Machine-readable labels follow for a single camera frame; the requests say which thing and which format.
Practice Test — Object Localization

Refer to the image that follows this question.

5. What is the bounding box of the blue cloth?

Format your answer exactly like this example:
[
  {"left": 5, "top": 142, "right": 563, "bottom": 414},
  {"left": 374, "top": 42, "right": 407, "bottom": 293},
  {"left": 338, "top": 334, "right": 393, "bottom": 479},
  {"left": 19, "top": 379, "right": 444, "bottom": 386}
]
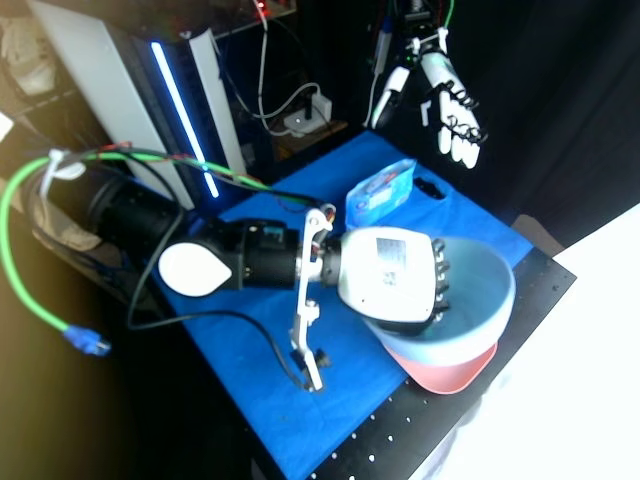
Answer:
[{"left": 152, "top": 130, "right": 534, "bottom": 480}]

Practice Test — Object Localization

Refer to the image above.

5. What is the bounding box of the blue wet wipes pack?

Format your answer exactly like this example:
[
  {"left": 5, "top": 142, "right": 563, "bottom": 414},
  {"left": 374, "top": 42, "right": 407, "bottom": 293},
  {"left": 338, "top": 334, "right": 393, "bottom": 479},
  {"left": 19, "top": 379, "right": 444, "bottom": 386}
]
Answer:
[{"left": 344, "top": 158, "right": 419, "bottom": 234}]

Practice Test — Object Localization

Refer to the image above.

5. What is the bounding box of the light blue bowl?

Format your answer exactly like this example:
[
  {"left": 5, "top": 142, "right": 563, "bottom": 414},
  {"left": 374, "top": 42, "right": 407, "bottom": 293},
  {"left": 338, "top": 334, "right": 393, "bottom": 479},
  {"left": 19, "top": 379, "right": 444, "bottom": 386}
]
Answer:
[{"left": 362, "top": 237, "right": 517, "bottom": 368}]

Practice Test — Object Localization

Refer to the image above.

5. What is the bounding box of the pink square plate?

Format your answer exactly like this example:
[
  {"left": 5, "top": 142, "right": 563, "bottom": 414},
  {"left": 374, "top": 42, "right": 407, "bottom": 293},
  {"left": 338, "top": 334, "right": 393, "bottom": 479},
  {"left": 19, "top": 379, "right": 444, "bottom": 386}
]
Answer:
[{"left": 384, "top": 342, "right": 500, "bottom": 396}]

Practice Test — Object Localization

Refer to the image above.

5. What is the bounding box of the white power strip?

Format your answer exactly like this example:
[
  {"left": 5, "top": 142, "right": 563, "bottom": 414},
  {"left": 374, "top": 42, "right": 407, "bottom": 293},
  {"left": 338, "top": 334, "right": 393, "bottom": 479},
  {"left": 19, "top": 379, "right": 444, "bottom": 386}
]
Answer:
[{"left": 283, "top": 110, "right": 324, "bottom": 139}]

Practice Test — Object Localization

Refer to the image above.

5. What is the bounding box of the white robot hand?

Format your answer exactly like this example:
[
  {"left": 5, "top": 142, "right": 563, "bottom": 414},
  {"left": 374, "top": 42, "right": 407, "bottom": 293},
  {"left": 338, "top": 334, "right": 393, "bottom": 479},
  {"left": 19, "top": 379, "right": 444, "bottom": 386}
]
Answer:
[
  {"left": 335, "top": 227, "right": 452, "bottom": 337},
  {"left": 371, "top": 51, "right": 490, "bottom": 170}
]

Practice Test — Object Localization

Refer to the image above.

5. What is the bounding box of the white hanging cable connector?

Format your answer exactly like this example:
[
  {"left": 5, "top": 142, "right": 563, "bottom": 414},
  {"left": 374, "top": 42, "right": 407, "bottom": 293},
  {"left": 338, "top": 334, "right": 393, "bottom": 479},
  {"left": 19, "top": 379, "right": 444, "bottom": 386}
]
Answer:
[{"left": 364, "top": 14, "right": 394, "bottom": 129}]

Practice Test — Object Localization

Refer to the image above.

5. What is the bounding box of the small black object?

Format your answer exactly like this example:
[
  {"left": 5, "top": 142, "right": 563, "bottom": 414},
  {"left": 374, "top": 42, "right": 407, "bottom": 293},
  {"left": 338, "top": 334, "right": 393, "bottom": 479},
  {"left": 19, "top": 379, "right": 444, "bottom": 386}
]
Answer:
[{"left": 412, "top": 175, "right": 446, "bottom": 201}]

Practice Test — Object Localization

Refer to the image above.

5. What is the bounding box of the white cable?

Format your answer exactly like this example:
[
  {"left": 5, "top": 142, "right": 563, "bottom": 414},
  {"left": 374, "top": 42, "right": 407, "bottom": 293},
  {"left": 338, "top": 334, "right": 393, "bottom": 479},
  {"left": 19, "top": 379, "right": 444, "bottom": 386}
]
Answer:
[{"left": 257, "top": 14, "right": 321, "bottom": 137}]

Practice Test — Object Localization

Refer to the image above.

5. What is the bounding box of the white plug adapter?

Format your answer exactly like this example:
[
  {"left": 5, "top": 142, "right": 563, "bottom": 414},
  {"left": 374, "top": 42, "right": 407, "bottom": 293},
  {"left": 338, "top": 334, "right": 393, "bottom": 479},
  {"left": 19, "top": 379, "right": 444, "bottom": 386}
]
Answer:
[{"left": 310, "top": 94, "right": 334, "bottom": 122}]

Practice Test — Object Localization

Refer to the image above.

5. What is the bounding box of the white bag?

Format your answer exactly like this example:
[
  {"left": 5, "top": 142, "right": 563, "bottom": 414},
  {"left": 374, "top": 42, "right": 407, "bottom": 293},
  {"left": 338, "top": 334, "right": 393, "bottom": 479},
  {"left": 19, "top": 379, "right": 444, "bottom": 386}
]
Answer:
[{"left": 0, "top": 19, "right": 56, "bottom": 96}]

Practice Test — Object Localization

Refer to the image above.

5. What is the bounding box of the white tower with light strip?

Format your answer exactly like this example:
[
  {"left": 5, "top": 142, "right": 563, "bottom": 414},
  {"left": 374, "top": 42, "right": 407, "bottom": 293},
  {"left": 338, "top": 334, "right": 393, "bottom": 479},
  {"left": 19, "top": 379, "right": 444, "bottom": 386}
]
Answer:
[{"left": 27, "top": 0, "right": 249, "bottom": 214}]

